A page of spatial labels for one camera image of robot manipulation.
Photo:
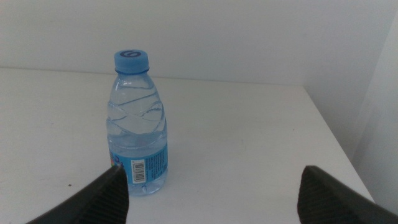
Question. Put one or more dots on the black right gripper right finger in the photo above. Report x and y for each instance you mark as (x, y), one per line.
(329, 199)

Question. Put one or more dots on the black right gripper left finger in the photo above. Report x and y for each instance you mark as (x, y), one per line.
(99, 202)

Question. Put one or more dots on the small water bottle blue cap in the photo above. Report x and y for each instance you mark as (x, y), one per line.
(136, 124)

